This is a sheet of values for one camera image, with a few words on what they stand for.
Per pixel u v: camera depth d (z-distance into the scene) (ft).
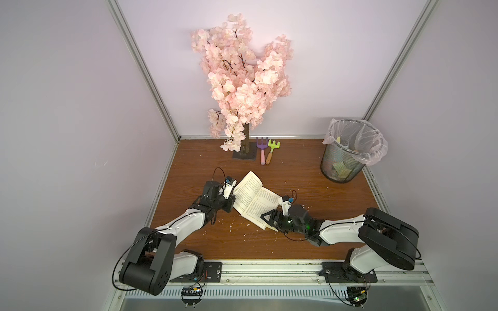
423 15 2.35
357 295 2.29
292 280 2.37
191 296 2.34
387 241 1.43
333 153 2.88
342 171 2.97
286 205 2.60
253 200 3.02
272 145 3.85
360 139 3.04
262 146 3.82
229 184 2.58
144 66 2.87
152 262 1.37
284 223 2.43
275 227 2.50
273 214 2.48
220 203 2.53
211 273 2.41
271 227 2.73
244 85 1.99
